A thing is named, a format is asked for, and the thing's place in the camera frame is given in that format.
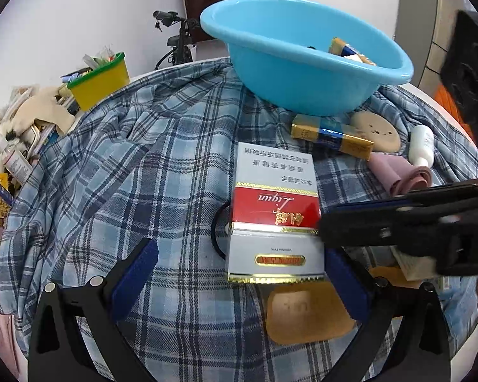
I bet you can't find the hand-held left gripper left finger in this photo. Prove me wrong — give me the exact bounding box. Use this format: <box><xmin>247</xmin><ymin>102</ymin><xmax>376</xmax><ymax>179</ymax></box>
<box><xmin>28</xmin><ymin>238</ymin><xmax>159</xmax><ymax>382</ymax></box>

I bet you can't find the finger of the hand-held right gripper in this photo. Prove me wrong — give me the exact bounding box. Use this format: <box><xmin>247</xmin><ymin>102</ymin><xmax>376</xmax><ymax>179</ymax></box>
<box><xmin>382</xmin><ymin>178</ymin><xmax>478</xmax><ymax>213</ymax></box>
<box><xmin>318</xmin><ymin>201</ymin><xmax>478</xmax><ymax>263</ymax></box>

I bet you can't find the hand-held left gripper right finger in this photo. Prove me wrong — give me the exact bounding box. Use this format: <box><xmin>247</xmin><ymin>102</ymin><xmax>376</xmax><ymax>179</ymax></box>
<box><xmin>326</xmin><ymin>248</ymin><xmax>452</xmax><ymax>382</ymax></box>

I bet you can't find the orange soap box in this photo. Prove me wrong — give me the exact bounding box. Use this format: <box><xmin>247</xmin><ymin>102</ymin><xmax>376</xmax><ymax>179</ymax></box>
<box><xmin>266</xmin><ymin>282</ymin><xmax>358</xmax><ymax>345</ymax></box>

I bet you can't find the red white cigarette box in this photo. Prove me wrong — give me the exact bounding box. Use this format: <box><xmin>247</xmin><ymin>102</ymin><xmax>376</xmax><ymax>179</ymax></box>
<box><xmin>226</xmin><ymin>142</ymin><xmax>326</xmax><ymax>285</ymax></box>

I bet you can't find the gold blue cigarette box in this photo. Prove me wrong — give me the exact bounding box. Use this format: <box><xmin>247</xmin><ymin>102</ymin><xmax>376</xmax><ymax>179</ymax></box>
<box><xmin>329</xmin><ymin>37</ymin><xmax>378</xmax><ymax>67</ymax></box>
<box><xmin>291</xmin><ymin>114</ymin><xmax>374</xmax><ymax>162</ymax></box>

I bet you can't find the blue plastic basin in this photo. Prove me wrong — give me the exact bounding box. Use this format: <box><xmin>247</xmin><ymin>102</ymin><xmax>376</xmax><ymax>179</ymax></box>
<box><xmin>200</xmin><ymin>0</ymin><xmax>414</xmax><ymax>117</ymax></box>

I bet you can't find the orange chair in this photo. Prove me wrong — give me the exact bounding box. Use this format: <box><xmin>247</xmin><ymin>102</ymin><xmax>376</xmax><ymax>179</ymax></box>
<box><xmin>433</xmin><ymin>87</ymin><xmax>478</xmax><ymax>138</ymax></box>

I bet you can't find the pink collapsible cup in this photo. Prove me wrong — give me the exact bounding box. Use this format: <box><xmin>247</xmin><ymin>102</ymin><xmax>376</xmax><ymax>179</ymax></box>
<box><xmin>368</xmin><ymin>153</ymin><xmax>433</xmax><ymax>196</ymax></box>

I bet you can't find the white plastic bottle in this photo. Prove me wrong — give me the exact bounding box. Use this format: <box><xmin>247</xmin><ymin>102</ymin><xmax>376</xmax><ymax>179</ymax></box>
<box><xmin>408</xmin><ymin>124</ymin><xmax>435</xmax><ymax>168</ymax></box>

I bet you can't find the grey gold refrigerator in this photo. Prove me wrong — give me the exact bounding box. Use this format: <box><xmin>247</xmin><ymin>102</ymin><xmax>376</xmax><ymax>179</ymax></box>
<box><xmin>394</xmin><ymin>0</ymin><xmax>460</xmax><ymax>90</ymax></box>

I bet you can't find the blue plaid cloth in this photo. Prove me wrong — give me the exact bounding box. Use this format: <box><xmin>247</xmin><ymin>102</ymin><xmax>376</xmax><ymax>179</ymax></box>
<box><xmin>0</xmin><ymin>56</ymin><xmax>478</xmax><ymax>382</ymax></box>

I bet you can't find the pink printed bag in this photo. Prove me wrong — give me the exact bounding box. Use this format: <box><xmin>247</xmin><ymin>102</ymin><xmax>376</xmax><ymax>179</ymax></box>
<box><xmin>0</xmin><ymin>262</ymin><xmax>29</xmax><ymax>369</ymax></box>

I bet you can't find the beige plush toy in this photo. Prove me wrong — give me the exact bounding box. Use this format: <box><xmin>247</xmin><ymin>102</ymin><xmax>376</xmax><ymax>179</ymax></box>
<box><xmin>13</xmin><ymin>85</ymin><xmax>79</xmax><ymax>136</ymax></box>

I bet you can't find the yellow bin with green rim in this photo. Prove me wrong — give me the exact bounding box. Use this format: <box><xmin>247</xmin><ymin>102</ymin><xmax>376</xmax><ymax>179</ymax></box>
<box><xmin>66</xmin><ymin>52</ymin><xmax>130</xmax><ymax>112</ymax></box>

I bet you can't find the black folding bicycle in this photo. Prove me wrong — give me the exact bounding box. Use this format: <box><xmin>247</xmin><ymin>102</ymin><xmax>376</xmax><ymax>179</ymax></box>
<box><xmin>153</xmin><ymin>10</ymin><xmax>202</xmax><ymax>71</ymax></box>

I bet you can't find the black hair tie with bunny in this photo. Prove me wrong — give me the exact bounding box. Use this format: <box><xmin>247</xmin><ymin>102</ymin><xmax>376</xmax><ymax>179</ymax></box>
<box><xmin>211</xmin><ymin>202</ymin><xmax>236</xmax><ymax>260</ymax></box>

